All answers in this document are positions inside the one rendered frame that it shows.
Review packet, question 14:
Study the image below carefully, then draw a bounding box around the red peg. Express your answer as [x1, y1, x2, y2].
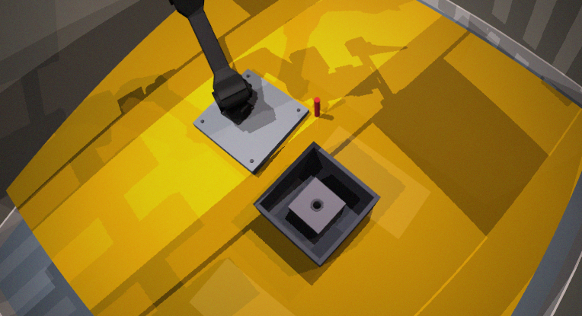
[315, 97, 320, 117]

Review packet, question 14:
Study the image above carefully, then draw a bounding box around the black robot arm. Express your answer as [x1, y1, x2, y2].
[169, 0, 254, 125]

